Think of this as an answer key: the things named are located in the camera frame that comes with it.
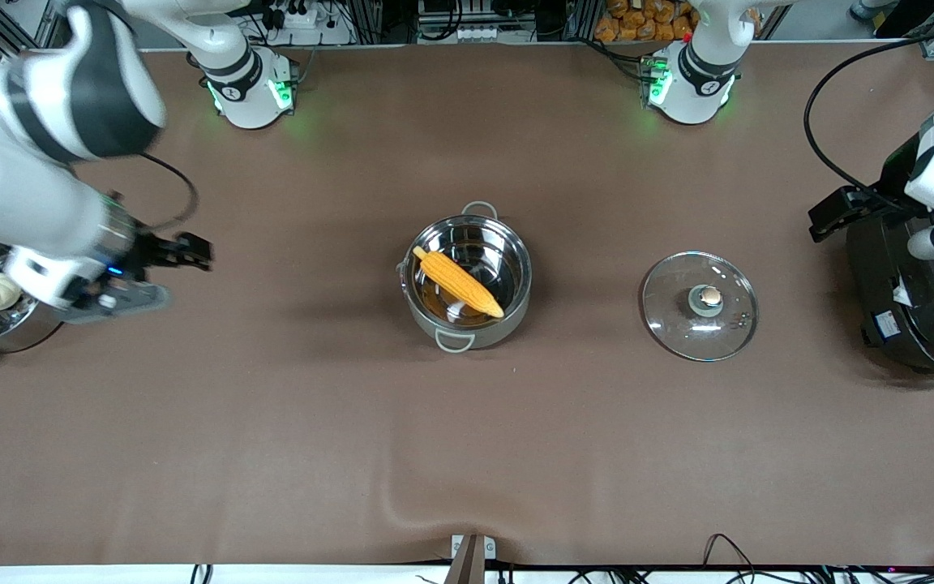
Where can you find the stainless steel cooking pot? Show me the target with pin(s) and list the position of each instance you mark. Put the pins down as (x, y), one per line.
(507, 268)

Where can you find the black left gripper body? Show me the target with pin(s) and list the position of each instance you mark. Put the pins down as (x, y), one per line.
(882, 203)

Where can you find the white connector block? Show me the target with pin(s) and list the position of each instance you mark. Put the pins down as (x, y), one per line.
(479, 34)

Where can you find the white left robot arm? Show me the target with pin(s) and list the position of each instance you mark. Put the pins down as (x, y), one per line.
(698, 89)

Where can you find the yellow corn cob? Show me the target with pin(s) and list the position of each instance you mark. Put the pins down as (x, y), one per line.
(459, 281)

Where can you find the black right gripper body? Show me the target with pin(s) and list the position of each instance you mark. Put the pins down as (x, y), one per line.
(147, 252)

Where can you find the bag of orange snacks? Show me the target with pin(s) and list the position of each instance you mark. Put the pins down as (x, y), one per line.
(637, 24)

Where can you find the glass pot lid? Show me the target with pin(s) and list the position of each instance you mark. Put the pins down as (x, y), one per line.
(678, 324)

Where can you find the white power strip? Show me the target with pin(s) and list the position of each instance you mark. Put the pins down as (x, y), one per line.
(297, 18)

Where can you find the brown tablecloth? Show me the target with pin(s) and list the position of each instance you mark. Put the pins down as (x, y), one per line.
(467, 454)

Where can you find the metal table clamp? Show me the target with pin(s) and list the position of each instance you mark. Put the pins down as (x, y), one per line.
(471, 551)

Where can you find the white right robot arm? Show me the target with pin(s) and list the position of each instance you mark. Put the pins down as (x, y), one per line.
(29, 203)

